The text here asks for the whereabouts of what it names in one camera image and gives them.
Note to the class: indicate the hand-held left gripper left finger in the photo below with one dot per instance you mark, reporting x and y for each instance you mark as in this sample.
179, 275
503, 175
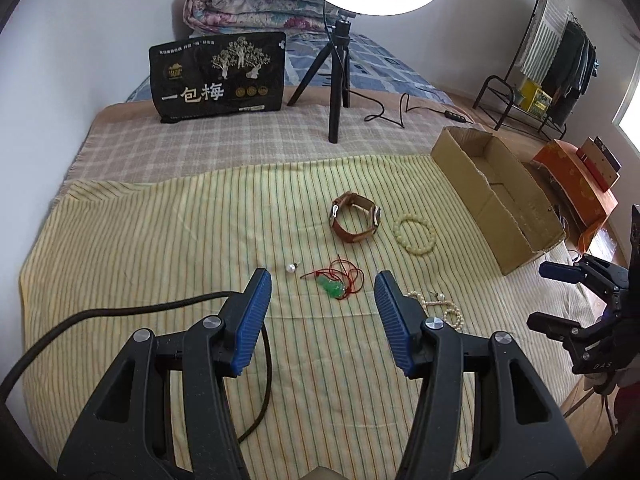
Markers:
252, 320

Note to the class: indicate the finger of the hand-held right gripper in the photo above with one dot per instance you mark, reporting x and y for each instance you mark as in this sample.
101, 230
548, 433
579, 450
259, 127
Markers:
550, 324
559, 272

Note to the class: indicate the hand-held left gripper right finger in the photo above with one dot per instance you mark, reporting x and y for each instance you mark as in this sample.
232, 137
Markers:
395, 320

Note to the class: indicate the open cardboard box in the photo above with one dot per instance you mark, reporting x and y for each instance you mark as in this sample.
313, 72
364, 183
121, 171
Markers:
520, 230

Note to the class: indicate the pearl earring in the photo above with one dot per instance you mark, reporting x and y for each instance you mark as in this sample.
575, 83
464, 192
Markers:
289, 268

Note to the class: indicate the orange patterned box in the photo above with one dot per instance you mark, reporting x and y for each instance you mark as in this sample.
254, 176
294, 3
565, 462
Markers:
580, 185

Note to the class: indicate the brown leather watch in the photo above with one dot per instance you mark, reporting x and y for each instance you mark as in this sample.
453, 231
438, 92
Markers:
350, 234

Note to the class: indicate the yellow striped cloth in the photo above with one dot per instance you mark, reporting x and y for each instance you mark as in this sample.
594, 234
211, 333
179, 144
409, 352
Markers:
150, 240

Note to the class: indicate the bright window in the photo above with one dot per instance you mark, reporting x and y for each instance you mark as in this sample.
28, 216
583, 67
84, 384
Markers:
631, 110

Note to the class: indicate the beige plaid blanket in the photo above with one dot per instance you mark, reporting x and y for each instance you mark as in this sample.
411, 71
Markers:
200, 145

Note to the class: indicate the dark hanging clothes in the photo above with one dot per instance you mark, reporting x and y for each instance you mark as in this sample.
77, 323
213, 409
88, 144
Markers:
570, 70

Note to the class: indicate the black metal clothes rack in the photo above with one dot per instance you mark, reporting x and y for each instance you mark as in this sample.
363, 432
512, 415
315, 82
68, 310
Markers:
492, 80

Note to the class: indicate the black tripod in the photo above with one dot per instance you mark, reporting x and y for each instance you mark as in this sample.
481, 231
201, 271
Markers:
334, 110

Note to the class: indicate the white striped hanging cloth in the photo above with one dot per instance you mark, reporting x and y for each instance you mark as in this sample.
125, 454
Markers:
542, 35

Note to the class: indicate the black snack bag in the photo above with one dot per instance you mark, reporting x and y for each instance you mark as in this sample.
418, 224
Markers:
200, 75

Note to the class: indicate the blue patterned bedsheet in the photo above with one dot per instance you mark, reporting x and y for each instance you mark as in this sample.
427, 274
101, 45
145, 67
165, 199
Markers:
380, 65

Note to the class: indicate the folded floral quilt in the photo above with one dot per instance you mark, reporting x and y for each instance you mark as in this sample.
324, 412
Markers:
240, 10

